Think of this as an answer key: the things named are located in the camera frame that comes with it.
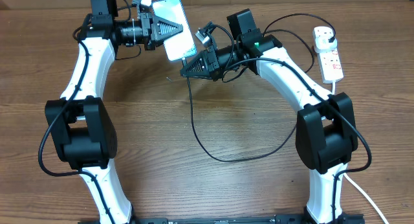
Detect blue Galaxy smartphone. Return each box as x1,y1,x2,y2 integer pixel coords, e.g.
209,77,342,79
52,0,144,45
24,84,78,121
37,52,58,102
153,0,197,61

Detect white power strip cord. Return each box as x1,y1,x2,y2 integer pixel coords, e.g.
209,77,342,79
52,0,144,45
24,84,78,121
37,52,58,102
330,82,390,224

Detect black USB charging cable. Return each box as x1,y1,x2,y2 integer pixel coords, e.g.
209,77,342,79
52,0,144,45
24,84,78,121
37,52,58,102
180,13,336,162

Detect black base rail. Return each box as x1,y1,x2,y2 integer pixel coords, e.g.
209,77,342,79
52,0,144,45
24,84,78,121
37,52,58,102
77,213,366,224

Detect white wall charger plug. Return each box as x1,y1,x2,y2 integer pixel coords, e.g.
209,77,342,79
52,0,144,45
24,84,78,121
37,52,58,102
314,37,338,54

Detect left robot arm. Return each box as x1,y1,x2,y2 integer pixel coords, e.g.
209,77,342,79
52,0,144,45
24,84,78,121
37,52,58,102
38,0,183,223

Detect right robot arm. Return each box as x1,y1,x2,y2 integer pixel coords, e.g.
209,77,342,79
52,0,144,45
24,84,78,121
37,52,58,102
180,9,364,223

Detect white power strip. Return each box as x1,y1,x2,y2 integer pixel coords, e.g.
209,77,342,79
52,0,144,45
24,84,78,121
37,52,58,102
312,26,344,85

